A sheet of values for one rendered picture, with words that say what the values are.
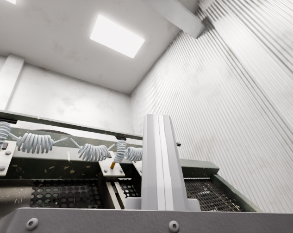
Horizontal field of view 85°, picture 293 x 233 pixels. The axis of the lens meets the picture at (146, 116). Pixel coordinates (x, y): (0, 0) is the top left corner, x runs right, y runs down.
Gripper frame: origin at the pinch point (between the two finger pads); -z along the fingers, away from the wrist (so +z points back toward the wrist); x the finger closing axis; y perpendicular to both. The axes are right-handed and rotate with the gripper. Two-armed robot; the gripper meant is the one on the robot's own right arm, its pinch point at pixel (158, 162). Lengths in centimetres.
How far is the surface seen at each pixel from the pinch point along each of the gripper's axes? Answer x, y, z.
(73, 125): 27, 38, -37
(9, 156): 46, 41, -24
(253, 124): -159, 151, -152
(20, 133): 77, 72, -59
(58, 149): 37, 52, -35
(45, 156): 38, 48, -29
